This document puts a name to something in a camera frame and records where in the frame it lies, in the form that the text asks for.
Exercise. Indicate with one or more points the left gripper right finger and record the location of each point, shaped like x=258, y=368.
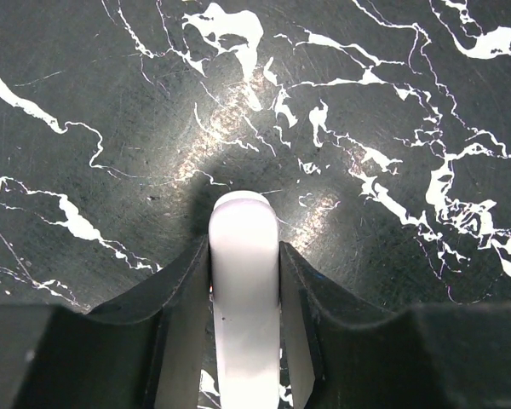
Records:
x=343, y=352

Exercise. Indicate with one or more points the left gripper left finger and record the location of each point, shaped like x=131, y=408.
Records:
x=141, y=349

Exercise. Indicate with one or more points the beige stapler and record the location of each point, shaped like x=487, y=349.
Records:
x=244, y=249

